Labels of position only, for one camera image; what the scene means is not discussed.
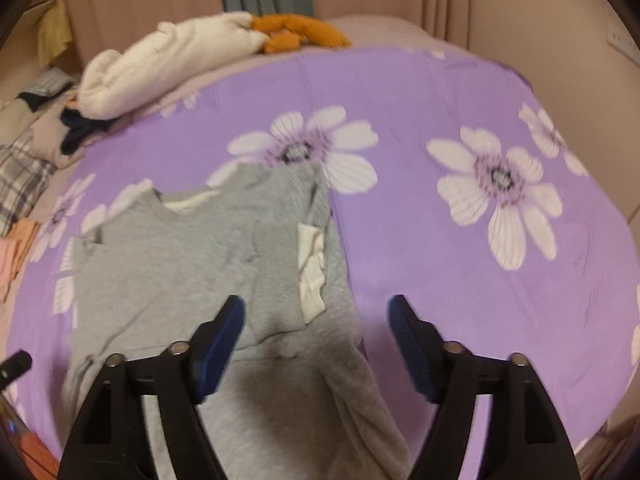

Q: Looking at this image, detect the grey New York sweatshirt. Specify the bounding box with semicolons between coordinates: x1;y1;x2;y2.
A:
60;162;410;479

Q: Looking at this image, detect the plaid grey pillow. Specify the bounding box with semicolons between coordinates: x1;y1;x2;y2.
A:
0;128;55;236

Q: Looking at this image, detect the folded orange garment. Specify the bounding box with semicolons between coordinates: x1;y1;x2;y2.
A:
8;218;40;281

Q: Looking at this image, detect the taupe pillow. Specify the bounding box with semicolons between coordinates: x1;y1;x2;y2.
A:
29;104;85;170

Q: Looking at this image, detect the dark navy garment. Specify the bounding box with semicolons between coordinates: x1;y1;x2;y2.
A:
60;107;115;155

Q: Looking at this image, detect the folded pink garment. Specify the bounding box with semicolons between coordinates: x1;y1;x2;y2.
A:
0;238;16;304

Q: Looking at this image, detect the striped grey pillow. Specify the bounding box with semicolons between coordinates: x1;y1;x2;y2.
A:
18;67;75;110

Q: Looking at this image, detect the white wall power strip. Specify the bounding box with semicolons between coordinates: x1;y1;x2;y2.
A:
608;18;640;65

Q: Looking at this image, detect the purple floral bed sheet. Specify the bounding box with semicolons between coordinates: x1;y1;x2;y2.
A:
9;48;639;451

